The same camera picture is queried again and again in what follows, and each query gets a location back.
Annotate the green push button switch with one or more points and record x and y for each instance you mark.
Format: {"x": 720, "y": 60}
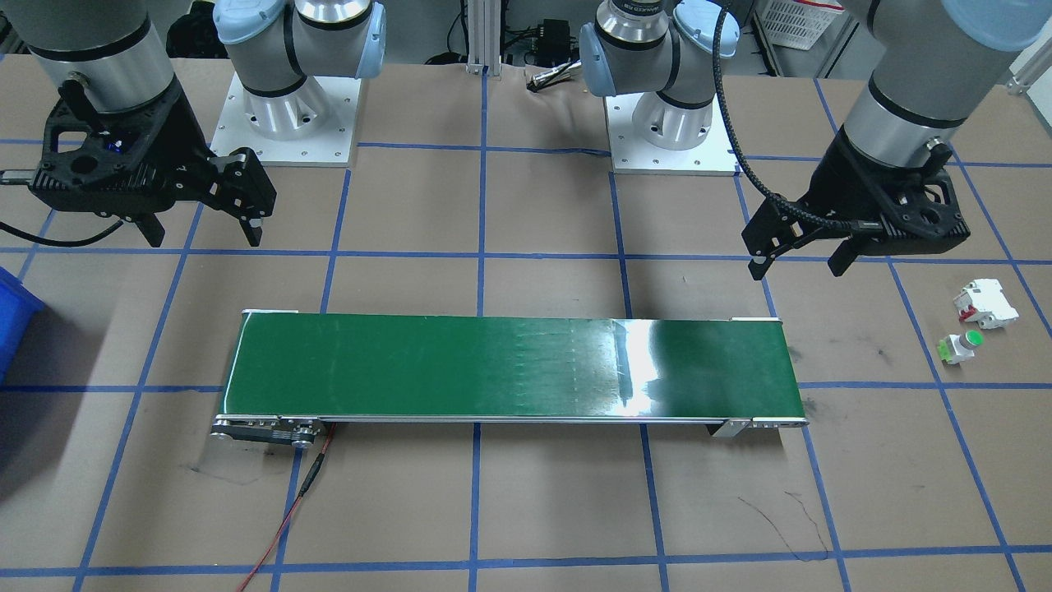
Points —
{"x": 963, "y": 345}

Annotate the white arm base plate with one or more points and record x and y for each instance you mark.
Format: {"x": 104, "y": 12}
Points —
{"x": 246, "y": 152}
{"x": 633, "y": 162}

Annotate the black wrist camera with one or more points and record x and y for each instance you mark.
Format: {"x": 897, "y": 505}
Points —
{"x": 53, "y": 177}
{"x": 957, "y": 226}

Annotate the silver metal connector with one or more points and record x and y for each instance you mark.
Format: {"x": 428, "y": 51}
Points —
{"x": 555, "y": 79}

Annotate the white plastic basket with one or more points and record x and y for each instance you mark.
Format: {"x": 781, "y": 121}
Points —
{"x": 801, "y": 23}

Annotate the blue open-front parts bin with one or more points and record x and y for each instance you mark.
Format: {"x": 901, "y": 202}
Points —
{"x": 12, "y": 321}

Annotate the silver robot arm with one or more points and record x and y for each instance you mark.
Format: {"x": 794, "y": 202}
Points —
{"x": 904, "y": 90}
{"x": 279, "y": 49}

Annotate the white circuit breaker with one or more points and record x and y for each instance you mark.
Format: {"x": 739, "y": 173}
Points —
{"x": 986, "y": 306}

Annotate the black power supply box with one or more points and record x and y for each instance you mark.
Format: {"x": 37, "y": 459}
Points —
{"x": 557, "y": 37}

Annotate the green conveyor belt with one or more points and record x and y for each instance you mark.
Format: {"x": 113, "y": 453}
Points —
{"x": 493, "y": 370}

